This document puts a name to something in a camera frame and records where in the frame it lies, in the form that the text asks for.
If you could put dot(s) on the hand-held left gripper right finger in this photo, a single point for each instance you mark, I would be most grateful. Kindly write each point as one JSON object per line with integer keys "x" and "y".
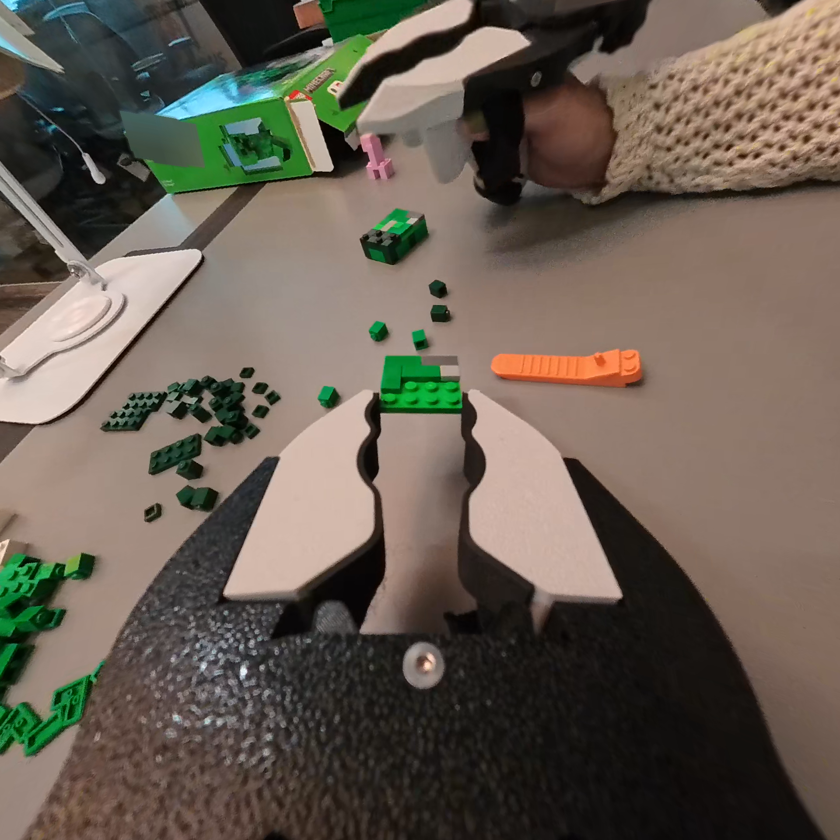
{"x": 531, "y": 518}

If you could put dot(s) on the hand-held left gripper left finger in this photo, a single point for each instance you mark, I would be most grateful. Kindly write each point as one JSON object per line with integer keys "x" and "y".
{"x": 308, "y": 512}

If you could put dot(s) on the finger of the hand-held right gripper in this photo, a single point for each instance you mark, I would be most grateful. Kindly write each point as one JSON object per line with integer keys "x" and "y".
{"x": 420, "y": 98}
{"x": 420, "y": 29}

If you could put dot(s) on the green lego build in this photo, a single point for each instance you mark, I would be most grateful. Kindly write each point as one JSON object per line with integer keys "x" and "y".
{"x": 420, "y": 387}

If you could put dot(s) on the person's right forearm, cream knit sleeve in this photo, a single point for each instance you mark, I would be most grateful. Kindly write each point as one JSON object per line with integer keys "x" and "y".
{"x": 722, "y": 111}

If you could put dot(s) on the pink lego figure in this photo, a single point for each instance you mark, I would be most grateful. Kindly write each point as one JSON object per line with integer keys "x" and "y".
{"x": 377, "y": 161}

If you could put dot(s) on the green and black lego head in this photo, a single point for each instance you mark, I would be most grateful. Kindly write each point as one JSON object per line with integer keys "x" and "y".
{"x": 394, "y": 236}

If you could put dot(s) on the green lego box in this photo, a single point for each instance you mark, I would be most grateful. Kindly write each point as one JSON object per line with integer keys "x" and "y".
{"x": 229, "y": 131}

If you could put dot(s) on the person's right hand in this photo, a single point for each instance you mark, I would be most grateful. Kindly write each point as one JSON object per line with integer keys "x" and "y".
{"x": 568, "y": 138}

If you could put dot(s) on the green printed packaging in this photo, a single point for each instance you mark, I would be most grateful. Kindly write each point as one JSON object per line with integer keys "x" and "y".
{"x": 354, "y": 16}

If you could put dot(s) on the pile of dark green pieces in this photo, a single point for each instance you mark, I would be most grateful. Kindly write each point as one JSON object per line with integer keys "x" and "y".
{"x": 197, "y": 420}

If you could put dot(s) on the orange brick separator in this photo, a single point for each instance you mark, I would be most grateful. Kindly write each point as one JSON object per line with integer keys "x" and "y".
{"x": 564, "y": 369}

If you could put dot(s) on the pile of bright green pieces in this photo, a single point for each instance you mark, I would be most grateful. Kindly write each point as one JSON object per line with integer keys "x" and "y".
{"x": 29, "y": 617}

